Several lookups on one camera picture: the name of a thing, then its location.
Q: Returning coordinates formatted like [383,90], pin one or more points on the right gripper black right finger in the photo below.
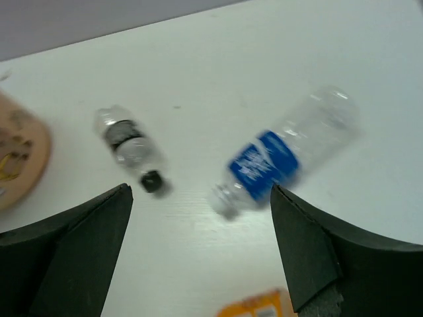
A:
[334,268]

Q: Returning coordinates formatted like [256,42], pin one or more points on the clear bottle with blue label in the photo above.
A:
[301,141]

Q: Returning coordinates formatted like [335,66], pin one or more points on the small clear bottle black label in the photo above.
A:
[133,149]

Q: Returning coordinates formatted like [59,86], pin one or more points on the orange juice bottle with barcode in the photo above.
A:
[272,303]

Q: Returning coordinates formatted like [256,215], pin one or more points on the orange cylindrical bin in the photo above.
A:
[25,151]

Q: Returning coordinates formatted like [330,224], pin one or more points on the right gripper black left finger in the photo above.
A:
[63,265]

